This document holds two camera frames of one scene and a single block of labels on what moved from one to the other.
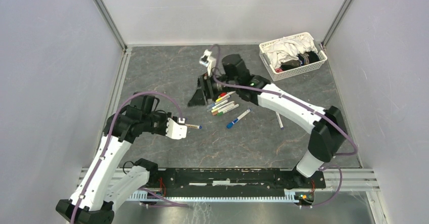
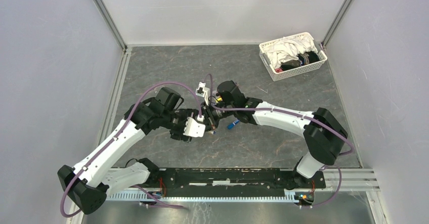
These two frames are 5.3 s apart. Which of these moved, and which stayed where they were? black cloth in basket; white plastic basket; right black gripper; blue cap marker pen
Moved: right black gripper
Stayed: black cloth in basket; blue cap marker pen; white plastic basket
